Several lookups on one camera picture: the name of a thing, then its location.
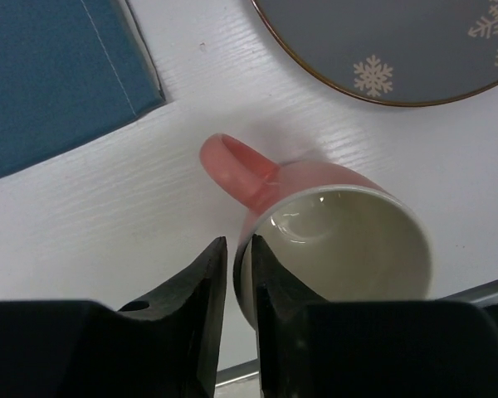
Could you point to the grey plate with deer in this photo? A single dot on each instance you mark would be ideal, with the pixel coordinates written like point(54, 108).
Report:
point(397, 53)

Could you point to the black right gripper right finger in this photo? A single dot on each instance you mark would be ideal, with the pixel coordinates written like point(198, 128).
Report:
point(310, 347)

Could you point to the pink ceramic mug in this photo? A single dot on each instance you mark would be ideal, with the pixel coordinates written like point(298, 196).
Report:
point(335, 230)

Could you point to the blue beige checked cloth placemat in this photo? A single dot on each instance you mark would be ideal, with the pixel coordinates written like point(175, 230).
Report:
point(70, 72)

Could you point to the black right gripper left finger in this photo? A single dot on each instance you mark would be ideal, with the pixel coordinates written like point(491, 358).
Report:
point(162, 344)

